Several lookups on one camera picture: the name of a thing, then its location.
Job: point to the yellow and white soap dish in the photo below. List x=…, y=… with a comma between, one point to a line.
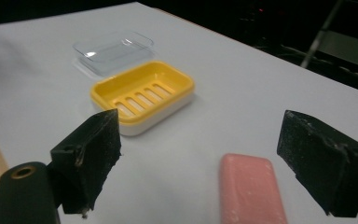
x=143, y=98

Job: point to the clear plastic soap dish lid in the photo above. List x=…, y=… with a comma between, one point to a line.
x=113, y=53

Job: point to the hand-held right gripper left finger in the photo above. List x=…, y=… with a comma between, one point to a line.
x=88, y=155

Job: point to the pink soap bar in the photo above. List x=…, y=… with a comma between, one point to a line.
x=250, y=189

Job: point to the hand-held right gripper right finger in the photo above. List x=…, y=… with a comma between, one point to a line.
x=323, y=161

